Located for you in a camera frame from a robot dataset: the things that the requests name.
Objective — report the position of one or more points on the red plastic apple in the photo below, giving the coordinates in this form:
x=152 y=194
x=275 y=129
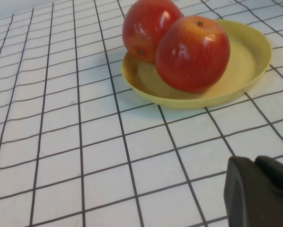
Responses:
x=191 y=59
x=144 y=26

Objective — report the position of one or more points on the white grid tablecloth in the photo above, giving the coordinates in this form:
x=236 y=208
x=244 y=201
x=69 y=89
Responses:
x=84 y=165

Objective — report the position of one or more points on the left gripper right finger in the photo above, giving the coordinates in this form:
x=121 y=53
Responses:
x=278 y=177

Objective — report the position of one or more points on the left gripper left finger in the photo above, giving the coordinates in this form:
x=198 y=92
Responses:
x=250 y=205

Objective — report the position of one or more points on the yellow plastic plate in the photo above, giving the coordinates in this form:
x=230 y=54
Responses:
x=245 y=59

